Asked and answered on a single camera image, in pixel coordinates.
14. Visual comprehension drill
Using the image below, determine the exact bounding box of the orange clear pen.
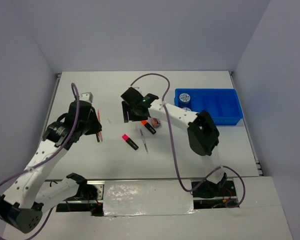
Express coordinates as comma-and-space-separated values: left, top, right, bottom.
96, 109, 103, 143

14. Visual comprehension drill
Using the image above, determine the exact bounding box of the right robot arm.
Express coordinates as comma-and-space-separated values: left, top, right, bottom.
121, 86, 227, 199

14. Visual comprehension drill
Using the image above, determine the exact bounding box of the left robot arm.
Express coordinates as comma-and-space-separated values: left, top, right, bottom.
0, 100, 102, 234

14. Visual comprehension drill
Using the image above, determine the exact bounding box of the orange cap black highlighter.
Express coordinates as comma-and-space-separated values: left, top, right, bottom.
141, 120, 156, 135

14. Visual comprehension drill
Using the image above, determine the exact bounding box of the pink cap black highlighter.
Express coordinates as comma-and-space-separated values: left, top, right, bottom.
122, 134, 139, 151

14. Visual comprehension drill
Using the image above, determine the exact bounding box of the thin grey pen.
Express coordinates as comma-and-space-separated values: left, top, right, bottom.
139, 129, 149, 154

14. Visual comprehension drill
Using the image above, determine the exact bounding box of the silver foil sheet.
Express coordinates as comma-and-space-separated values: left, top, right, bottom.
103, 180, 195, 217

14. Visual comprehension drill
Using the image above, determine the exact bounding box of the blue plastic sorting bin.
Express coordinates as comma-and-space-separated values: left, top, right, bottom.
174, 88, 243, 126

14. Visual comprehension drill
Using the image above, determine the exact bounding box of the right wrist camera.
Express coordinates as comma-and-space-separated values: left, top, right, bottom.
132, 86, 142, 94

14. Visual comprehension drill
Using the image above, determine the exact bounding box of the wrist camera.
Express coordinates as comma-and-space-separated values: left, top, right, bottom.
132, 86, 142, 94
79, 92, 94, 104

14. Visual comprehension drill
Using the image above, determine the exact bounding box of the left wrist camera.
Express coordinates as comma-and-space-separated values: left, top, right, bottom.
79, 92, 94, 104

